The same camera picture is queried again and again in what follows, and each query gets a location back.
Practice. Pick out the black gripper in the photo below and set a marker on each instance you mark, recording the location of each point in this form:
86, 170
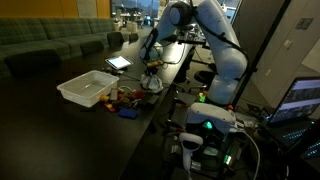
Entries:
154, 70

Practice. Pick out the white terry towel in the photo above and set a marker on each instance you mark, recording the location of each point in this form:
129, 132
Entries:
151, 84

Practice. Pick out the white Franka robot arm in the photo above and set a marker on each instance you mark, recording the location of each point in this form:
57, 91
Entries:
226, 56

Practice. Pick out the white plastic bin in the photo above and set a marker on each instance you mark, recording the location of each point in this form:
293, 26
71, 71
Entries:
85, 88

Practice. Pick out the red plush ball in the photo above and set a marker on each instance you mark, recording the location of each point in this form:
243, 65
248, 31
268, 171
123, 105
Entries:
139, 94

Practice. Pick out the tablet with lit screen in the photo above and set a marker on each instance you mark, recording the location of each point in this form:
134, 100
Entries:
118, 62

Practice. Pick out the brown plush toy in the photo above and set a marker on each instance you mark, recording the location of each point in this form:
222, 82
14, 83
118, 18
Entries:
125, 100

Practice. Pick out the blue sponge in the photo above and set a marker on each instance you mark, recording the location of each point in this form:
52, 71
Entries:
128, 113

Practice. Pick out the dark upholstered chair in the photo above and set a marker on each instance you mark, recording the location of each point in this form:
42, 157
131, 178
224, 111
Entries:
91, 47
33, 61
115, 38

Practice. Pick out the black office chair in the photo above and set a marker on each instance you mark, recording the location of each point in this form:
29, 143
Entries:
205, 78

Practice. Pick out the white VR headset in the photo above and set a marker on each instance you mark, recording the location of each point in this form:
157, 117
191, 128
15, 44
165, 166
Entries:
210, 115

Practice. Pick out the white VR controller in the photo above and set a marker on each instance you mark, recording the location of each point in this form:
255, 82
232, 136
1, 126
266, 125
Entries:
190, 143

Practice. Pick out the black slanted pole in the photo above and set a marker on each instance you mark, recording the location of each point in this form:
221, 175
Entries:
263, 43

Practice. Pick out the green plaid sofa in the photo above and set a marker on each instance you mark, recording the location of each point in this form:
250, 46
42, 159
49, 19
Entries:
40, 35

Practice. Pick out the open laptop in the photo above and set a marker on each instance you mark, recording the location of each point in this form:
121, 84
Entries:
296, 100

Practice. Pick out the white wall switch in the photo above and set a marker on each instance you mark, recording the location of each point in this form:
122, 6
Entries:
287, 44

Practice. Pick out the grey wall sign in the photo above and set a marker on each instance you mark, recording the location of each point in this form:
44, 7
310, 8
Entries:
304, 23

